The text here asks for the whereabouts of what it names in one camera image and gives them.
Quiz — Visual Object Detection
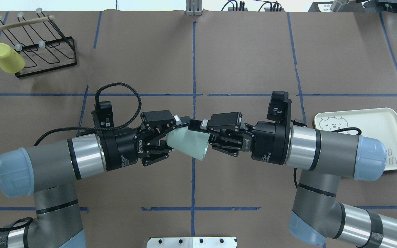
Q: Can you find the pale green cup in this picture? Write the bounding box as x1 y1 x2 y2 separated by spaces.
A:
166 127 210 161

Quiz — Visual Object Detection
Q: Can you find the cream bear tray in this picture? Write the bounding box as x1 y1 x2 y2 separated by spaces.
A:
313 108 397 171

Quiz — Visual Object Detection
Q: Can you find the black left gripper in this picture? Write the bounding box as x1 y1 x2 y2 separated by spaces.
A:
99 110 191 170

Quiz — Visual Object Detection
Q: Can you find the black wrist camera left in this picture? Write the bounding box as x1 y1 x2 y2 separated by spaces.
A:
92 101 114 128

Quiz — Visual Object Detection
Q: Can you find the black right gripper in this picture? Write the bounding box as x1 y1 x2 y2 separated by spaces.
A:
189 112 291 165

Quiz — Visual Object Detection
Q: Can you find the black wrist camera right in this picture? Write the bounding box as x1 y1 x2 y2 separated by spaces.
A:
266 91 292 124

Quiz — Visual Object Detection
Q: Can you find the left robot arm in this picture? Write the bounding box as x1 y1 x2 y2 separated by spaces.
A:
0 110 191 248

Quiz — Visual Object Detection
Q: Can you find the black wire cup rack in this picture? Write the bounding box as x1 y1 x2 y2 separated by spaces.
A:
0 8 78 78

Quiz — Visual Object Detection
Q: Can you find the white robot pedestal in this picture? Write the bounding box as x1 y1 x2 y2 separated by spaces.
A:
146 237 238 248

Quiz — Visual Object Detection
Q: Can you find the aluminium frame post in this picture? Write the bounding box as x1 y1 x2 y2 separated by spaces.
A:
185 0 203 16

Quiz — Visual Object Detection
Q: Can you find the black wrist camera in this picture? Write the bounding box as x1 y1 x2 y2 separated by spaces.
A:
266 91 292 124
92 101 114 128

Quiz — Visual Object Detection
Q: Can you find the metal cup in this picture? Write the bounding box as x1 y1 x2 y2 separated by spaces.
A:
330 0 350 12

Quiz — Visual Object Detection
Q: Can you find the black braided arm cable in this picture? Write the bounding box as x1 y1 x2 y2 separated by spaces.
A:
0 82 142 232

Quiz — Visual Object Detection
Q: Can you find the yellow cup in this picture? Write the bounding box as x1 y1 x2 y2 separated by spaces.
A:
0 43 25 73

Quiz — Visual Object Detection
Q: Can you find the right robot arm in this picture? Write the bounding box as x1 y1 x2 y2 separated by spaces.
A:
189 109 397 248

